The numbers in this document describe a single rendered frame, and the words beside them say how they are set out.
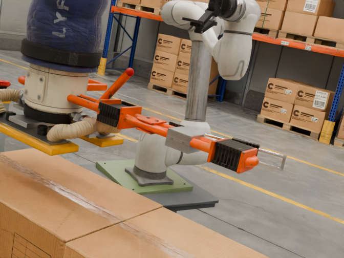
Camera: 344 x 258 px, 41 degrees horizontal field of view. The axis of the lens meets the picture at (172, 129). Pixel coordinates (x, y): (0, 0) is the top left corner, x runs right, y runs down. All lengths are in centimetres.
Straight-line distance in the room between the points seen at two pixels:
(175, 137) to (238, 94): 931
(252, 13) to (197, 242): 79
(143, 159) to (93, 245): 97
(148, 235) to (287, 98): 751
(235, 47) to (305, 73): 832
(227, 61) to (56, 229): 80
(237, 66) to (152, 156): 66
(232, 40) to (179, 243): 72
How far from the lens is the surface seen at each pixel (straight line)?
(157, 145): 202
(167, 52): 988
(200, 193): 217
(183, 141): 108
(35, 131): 133
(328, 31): 844
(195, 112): 213
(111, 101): 125
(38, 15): 130
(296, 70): 994
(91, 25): 130
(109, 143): 137
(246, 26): 159
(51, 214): 127
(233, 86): 1044
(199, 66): 213
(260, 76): 1022
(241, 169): 100
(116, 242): 117
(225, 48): 160
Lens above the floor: 149
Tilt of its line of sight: 13 degrees down
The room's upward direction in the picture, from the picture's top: 11 degrees clockwise
